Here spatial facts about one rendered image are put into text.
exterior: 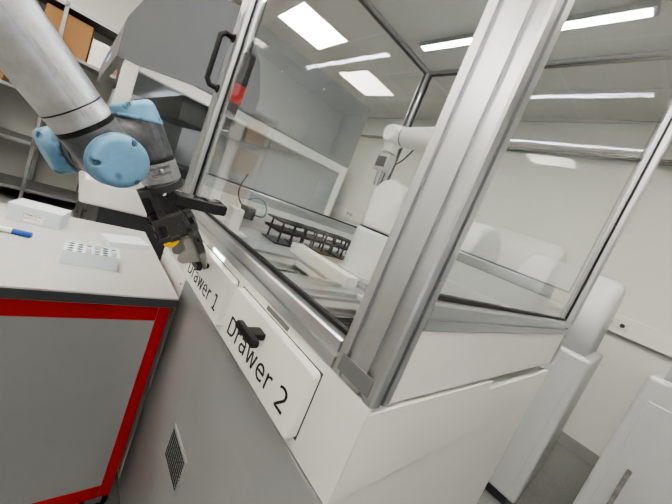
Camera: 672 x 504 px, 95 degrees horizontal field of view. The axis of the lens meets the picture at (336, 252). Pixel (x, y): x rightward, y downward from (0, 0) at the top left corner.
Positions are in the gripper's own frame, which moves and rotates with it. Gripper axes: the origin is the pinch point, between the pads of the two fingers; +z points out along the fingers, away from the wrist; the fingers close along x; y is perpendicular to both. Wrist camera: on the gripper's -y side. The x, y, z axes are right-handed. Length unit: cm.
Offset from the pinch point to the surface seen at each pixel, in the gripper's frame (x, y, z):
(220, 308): 13.9, 2.1, 5.3
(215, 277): 6.5, -0.2, 2.0
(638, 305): 55, -285, 149
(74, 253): -25.3, 25.3, -2.7
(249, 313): 25.4, -0.8, 1.1
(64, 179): -417, 58, 40
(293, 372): 42.2, -0.5, 1.5
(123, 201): -80, 11, 1
